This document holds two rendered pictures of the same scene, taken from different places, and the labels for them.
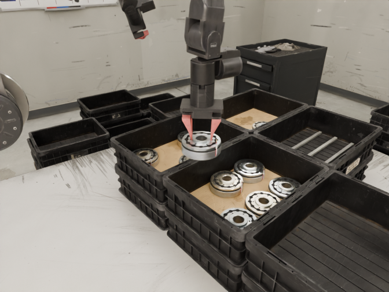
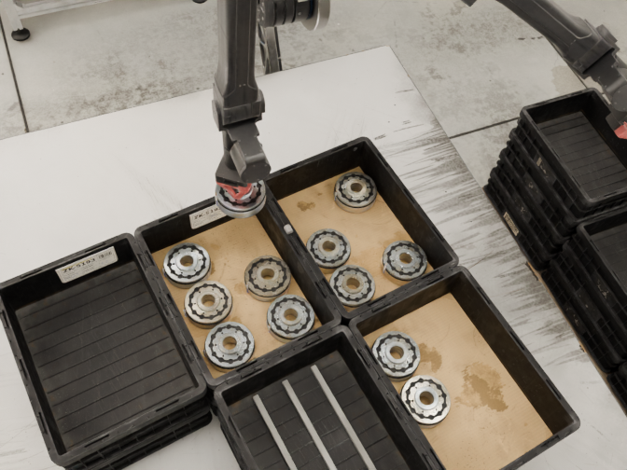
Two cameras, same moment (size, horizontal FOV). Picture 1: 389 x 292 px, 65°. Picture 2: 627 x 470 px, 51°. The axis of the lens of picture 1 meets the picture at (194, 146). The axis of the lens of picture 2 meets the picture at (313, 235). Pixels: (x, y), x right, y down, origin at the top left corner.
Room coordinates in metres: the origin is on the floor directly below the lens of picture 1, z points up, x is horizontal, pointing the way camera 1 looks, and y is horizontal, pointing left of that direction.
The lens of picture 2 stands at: (0.93, -0.77, 2.17)
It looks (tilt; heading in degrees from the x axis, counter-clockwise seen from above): 59 degrees down; 96
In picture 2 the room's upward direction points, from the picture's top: 8 degrees clockwise
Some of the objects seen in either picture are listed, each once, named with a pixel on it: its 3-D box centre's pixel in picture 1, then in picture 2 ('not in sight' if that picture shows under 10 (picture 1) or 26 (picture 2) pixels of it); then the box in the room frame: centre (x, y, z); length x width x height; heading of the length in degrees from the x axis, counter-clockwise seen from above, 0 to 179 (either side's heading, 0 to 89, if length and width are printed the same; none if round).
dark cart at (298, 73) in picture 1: (274, 98); not in sight; (2.57, -0.72, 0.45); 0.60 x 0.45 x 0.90; 125
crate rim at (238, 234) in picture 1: (247, 175); (235, 276); (0.72, -0.15, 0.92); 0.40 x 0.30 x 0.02; 132
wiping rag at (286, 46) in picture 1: (286, 46); not in sight; (2.68, -0.79, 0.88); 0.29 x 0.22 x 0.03; 125
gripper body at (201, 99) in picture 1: (202, 96); (239, 153); (0.69, -0.02, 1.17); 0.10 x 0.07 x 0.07; 87
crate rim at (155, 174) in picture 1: (180, 138); (355, 222); (0.94, 0.05, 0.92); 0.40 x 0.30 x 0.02; 132
